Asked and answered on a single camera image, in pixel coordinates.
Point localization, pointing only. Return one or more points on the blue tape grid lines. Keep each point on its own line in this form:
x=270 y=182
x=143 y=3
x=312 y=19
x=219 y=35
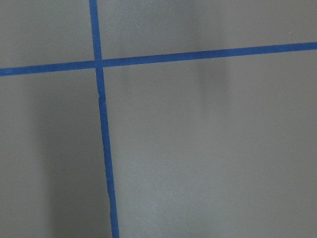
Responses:
x=204 y=148

